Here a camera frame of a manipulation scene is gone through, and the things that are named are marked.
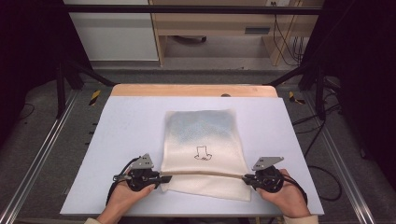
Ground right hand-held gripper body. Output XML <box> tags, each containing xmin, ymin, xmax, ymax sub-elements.
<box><xmin>250</xmin><ymin>156</ymin><xmax>285</xmax><ymax>194</ymax></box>

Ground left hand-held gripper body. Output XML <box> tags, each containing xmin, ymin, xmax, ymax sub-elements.
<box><xmin>112</xmin><ymin>152</ymin><xmax>162</xmax><ymax>192</ymax></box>

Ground white cloth with print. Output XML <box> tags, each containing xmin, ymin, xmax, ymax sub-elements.
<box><xmin>160</xmin><ymin>108</ymin><xmax>252</xmax><ymax>203</ymax></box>

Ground person's left hand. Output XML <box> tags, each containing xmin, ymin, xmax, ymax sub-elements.
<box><xmin>105</xmin><ymin>180</ymin><xmax>157</xmax><ymax>217</ymax></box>

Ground person's right hand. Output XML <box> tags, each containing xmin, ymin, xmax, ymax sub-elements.
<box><xmin>256</xmin><ymin>168</ymin><xmax>312</xmax><ymax>219</ymax></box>

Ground white foam board mat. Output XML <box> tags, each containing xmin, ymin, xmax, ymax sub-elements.
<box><xmin>59</xmin><ymin>95</ymin><xmax>325</xmax><ymax>217</ymax></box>

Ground yellow and black tape marker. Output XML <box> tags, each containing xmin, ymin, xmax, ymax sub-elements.
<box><xmin>288</xmin><ymin>91</ymin><xmax>306</xmax><ymax>106</ymax></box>
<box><xmin>89</xmin><ymin>89</ymin><xmax>103</xmax><ymax>107</ymax></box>

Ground dark curtain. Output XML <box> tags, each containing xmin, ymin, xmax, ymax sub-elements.
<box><xmin>301</xmin><ymin>0</ymin><xmax>396</xmax><ymax>189</ymax></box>
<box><xmin>0</xmin><ymin>0</ymin><xmax>92</xmax><ymax>147</ymax></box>

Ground white cabinet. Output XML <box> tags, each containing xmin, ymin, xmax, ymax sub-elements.
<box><xmin>63</xmin><ymin>0</ymin><xmax>160</xmax><ymax>63</ymax></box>

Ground wooden desk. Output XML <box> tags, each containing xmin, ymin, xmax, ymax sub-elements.
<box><xmin>148</xmin><ymin>0</ymin><xmax>325</xmax><ymax>67</ymax></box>

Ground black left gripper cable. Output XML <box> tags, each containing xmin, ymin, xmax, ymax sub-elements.
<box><xmin>106</xmin><ymin>156</ymin><xmax>141</xmax><ymax>206</ymax></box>

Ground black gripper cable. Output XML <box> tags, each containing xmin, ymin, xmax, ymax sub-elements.
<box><xmin>281</xmin><ymin>173</ymin><xmax>309</xmax><ymax>203</ymax></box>
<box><xmin>106</xmin><ymin>156</ymin><xmax>141</xmax><ymax>206</ymax></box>

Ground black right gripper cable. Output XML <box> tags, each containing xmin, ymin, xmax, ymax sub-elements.
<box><xmin>281</xmin><ymin>173</ymin><xmax>309</xmax><ymax>203</ymax></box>

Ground aluminium floor rail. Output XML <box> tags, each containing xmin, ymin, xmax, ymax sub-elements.
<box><xmin>0</xmin><ymin>90</ymin><xmax>79</xmax><ymax>224</ymax></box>
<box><xmin>303</xmin><ymin>91</ymin><xmax>378</xmax><ymax>224</ymax></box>

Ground black metal frame leg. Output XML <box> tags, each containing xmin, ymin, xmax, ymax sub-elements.
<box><xmin>266</xmin><ymin>61</ymin><xmax>329</xmax><ymax>121</ymax></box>
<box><xmin>55</xmin><ymin>58</ymin><xmax>117</xmax><ymax>119</ymax></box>

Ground thin black floor cable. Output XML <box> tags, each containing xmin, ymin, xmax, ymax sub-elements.
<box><xmin>18</xmin><ymin>102</ymin><xmax>35</xmax><ymax>123</ymax></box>

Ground black cables under desk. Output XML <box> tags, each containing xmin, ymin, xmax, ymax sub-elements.
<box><xmin>272</xmin><ymin>13</ymin><xmax>305</xmax><ymax>67</ymax></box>

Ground black horizontal frame bar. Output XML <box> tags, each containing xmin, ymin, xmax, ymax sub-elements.
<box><xmin>62</xmin><ymin>4</ymin><xmax>323</xmax><ymax>16</ymax></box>

